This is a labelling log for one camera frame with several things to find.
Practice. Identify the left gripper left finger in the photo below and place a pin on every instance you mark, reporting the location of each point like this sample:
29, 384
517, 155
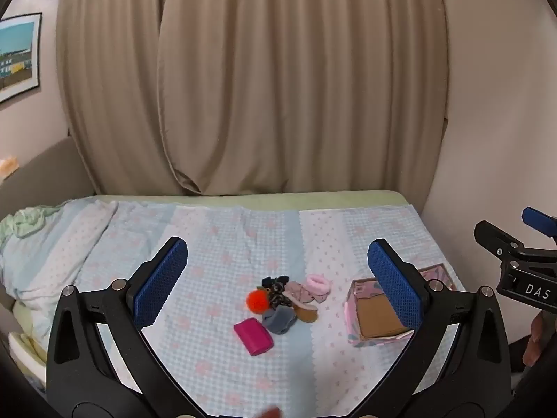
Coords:
99, 362

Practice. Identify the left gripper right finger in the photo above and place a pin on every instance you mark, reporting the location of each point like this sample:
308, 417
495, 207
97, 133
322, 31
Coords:
456, 363

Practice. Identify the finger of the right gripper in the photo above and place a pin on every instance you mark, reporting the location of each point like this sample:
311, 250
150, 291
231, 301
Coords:
539, 221
499, 243

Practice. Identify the magenta velvet pouch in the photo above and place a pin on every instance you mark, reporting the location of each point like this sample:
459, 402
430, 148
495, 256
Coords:
254, 336

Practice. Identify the light pink fuzzy sock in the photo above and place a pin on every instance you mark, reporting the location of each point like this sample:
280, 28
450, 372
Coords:
318, 287

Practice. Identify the orange fur pompom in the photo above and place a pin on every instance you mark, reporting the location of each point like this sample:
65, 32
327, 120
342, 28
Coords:
257, 301

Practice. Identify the grey blue sock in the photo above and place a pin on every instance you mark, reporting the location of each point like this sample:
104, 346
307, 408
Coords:
279, 320

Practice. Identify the black printed scrunchie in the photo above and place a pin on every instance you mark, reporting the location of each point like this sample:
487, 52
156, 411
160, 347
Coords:
274, 288

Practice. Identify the beige brown plush sock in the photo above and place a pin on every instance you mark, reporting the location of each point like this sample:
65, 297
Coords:
306, 313

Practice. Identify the person right hand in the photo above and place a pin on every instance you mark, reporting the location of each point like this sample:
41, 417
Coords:
534, 345

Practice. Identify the pink cardboard box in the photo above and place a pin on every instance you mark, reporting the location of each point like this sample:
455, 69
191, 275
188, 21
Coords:
370, 318

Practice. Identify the green mattress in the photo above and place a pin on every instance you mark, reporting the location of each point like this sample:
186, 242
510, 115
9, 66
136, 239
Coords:
106, 231

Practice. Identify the green crumpled cloth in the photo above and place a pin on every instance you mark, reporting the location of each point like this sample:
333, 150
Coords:
25, 222

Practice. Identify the blue pink checked bedsheet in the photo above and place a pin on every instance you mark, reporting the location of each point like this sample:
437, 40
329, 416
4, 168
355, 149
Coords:
312, 370

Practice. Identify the grey sofa headboard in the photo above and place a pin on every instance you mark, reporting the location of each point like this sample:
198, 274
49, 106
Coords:
50, 179

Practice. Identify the framed wall picture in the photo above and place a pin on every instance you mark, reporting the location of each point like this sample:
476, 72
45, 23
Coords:
20, 38

